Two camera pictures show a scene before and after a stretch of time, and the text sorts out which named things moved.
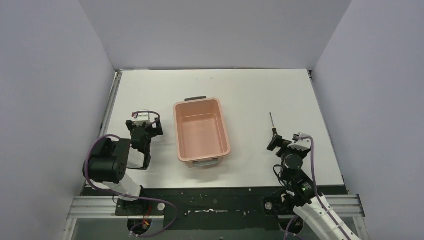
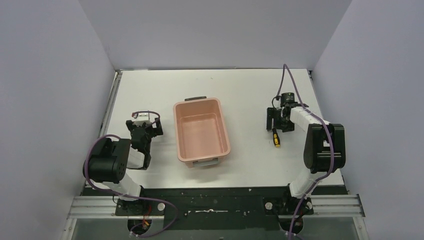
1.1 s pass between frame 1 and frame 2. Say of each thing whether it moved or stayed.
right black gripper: moved
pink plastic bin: stayed
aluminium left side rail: stayed
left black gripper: stayed
